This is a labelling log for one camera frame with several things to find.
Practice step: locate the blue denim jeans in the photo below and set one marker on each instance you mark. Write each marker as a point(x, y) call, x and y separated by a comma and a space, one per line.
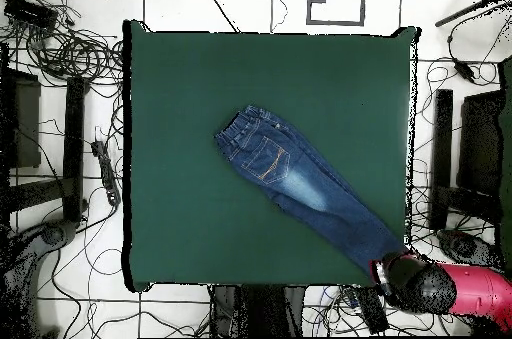
point(288, 171)

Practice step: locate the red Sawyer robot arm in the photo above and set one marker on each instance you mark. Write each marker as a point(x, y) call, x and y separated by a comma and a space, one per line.
point(480, 291)

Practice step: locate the dark flat panel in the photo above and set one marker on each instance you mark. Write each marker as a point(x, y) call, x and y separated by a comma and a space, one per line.
point(26, 123)
point(480, 139)

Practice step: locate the black power strip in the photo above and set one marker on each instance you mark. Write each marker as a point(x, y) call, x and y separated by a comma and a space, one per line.
point(372, 311)
point(106, 171)

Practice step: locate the dark wheeled stand base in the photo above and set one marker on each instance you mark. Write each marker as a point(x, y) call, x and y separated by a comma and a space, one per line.
point(52, 233)
point(464, 247)

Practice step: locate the dark green table cloth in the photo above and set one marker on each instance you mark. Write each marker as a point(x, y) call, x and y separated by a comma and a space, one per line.
point(340, 75)
point(507, 155)

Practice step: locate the black power adapter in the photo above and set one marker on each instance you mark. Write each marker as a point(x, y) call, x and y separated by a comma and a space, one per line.
point(464, 69)

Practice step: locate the black tripod pole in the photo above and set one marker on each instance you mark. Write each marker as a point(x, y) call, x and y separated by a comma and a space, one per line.
point(464, 12)

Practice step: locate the black electronics box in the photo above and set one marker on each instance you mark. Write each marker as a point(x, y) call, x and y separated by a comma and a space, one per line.
point(28, 11)

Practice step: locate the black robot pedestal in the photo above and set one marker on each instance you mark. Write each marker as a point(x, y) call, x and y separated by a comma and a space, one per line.
point(256, 311)

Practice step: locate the black frame leg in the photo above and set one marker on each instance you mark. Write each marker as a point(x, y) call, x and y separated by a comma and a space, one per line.
point(74, 147)
point(443, 147)

